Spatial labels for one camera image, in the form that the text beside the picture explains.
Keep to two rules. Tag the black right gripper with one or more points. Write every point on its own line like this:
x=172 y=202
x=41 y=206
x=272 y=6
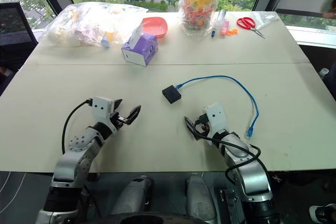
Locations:
x=202 y=127

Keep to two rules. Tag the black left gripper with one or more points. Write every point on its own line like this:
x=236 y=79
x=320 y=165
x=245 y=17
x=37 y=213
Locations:
x=117 y=120

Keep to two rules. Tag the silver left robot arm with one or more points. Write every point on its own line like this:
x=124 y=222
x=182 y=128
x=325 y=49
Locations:
x=71 y=163

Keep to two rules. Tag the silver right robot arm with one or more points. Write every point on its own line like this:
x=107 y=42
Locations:
x=249 y=174

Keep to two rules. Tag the small black box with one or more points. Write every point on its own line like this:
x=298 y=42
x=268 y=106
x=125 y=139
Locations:
x=172 y=94

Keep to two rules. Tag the purple tissue box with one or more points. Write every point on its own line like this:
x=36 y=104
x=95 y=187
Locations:
x=141 y=51

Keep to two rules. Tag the small blue yellow toy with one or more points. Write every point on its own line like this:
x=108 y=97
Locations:
x=105 y=42

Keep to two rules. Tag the grey rounded shape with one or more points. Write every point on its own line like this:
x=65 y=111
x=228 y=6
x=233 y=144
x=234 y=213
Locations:
x=134 y=197
x=198 y=200

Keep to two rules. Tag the pink plastic bowl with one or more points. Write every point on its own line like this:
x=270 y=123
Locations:
x=155 y=26

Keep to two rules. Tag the clear bag of pale items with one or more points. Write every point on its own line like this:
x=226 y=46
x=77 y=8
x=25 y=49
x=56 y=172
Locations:
x=78 y=27

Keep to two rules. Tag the blue pen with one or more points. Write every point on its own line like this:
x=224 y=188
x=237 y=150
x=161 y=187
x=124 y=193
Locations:
x=214 y=31

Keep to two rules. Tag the orange plastic piece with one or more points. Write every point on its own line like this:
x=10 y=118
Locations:
x=232 y=32

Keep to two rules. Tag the pink plastic piece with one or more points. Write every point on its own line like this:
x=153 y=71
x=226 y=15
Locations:
x=224 y=28

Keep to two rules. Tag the clear bag of colourful toys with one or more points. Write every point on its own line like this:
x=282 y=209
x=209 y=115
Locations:
x=197 y=11

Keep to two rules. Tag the clear zip bag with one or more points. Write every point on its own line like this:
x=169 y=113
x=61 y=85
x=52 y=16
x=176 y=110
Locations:
x=265 y=19

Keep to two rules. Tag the black mesh office chair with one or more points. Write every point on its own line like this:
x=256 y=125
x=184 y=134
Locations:
x=14 y=32

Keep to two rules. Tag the bystander in dark clothes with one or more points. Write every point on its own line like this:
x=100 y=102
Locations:
x=331 y=82

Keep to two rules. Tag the white shoe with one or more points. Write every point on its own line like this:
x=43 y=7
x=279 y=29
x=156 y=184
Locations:
x=323 y=212

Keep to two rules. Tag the bystander head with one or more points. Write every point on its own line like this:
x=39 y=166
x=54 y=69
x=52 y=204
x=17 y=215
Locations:
x=331 y=11

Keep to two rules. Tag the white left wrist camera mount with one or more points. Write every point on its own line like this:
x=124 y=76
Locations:
x=102 y=107

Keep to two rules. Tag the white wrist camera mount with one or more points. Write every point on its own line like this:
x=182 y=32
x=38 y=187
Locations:
x=216 y=116
x=102 y=107

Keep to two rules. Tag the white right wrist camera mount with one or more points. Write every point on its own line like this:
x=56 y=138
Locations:
x=216 y=116

